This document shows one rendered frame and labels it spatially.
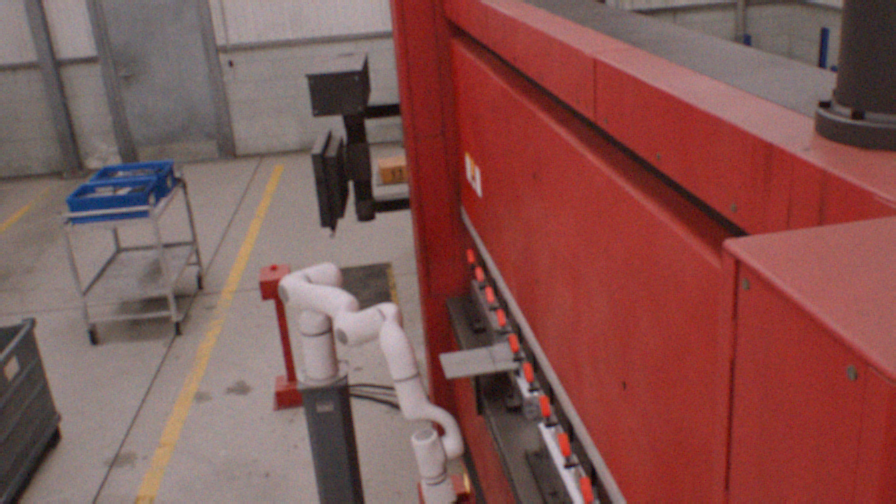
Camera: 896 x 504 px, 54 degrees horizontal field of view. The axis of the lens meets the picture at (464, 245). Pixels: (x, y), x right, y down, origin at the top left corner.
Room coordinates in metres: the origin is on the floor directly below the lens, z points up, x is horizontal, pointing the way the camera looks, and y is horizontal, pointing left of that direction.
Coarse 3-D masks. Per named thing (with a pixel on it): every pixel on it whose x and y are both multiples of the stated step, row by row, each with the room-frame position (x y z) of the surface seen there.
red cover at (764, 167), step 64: (448, 0) 3.51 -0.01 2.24; (512, 0) 2.76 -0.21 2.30; (512, 64) 2.43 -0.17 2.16; (576, 64) 1.82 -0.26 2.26; (640, 64) 1.57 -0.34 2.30; (640, 128) 1.45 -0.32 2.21; (704, 128) 1.20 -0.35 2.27; (768, 128) 1.07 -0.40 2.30; (704, 192) 1.20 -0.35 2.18; (768, 192) 1.02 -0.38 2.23; (832, 192) 0.88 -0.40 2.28
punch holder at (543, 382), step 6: (540, 366) 2.33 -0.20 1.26; (540, 372) 2.33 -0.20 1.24; (540, 378) 2.34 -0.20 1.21; (546, 378) 2.26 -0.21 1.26; (540, 384) 2.34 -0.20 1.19; (546, 384) 2.26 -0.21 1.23; (540, 390) 2.33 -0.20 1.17; (546, 390) 2.27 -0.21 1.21; (552, 390) 2.24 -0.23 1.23; (552, 396) 2.24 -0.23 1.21; (552, 402) 2.24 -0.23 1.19; (540, 408) 2.34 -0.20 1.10; (552, 408) 2.24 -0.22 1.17; (552, 414) 2.24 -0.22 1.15; (552, 420) 2.24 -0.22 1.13
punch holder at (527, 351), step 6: (522, 330) 2.57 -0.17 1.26; (522, 336) 2.56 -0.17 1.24; (522, 342) 2.57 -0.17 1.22; (528, 342) 2.49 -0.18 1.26; (522, 348) 2.57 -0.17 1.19; (528, 348) 2.48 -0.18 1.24; (522, 354) 2.57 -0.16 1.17; (528, 354) 2.49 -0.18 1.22; (534, 354) 2.43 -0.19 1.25; (522, 360) 2.57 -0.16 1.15; (528, 360) 2.49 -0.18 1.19; (534, 360) 2.43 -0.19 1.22; (522, 366) 2.58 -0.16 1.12; (534, 366) 2.43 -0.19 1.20; (534, 372) 2.43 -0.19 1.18; (534, 378) 2.43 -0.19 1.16; (528, 384) 2.50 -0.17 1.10; (534, 384) 2.43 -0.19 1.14
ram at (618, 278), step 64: (512, 128) 2.55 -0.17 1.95; (576, 128) 2.06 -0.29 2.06; (512, 192) 2.60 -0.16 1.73; (576, 192) 1.90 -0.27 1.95; (640, 192) 1.55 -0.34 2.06; (512, 256) 2.66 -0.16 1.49; (576, 256) 1.92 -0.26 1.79; (640, 256) 1.50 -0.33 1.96; (704, 256) 1.23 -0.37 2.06; (576, 320) 1.93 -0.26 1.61; (640, 320) 1.50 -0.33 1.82; (704, 320) 1.22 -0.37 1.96; (576, 384) 1.95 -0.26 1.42; (640, 384) 1.50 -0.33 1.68; (704, 384) 1.21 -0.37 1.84; (640, 448) 1.50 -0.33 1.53; (704, 448) 1.21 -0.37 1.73
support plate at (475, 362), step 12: (492, 348) 2.95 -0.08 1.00; (504, 348) 2.94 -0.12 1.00; (444, 360) 2.88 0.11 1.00; (456, 360) 2.88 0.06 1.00; (468, 360) 2.87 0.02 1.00; (480, 360) 2.86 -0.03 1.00; (456, 372) 2.79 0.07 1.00; (468, 372) 2.78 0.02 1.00; (480, 372) 2.77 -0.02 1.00; (492, 372) 2.78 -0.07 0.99
